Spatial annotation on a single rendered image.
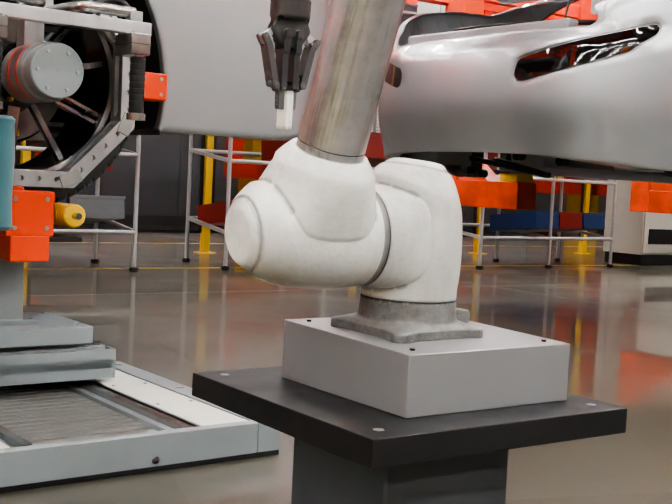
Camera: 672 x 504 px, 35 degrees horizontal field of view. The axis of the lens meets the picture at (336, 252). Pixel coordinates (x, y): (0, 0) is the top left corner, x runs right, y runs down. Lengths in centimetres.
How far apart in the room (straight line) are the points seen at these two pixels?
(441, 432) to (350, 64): 51
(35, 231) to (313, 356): 114
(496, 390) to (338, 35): 58
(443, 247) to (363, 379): 24
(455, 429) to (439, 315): 24
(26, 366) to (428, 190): 140
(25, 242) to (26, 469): 68
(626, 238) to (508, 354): 866
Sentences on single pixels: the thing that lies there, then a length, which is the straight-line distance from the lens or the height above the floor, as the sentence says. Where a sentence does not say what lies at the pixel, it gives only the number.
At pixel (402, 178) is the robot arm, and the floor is 64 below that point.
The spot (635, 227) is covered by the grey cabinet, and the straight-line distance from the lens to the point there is 1021.
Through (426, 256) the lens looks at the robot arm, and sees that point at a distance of 162.
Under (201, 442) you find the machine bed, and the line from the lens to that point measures 236.
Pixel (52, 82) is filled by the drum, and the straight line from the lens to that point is 255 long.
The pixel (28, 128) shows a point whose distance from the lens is 289.
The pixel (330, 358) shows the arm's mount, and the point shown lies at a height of 35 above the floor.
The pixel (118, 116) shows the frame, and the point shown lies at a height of 77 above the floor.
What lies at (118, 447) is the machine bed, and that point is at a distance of 227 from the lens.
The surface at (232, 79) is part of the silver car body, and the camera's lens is 305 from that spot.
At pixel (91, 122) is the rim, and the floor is 75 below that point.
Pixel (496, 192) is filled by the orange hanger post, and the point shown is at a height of 61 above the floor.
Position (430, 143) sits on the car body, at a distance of 496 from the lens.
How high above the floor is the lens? 63
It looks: 4 degrees down
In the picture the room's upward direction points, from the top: 3 degrees clockwise
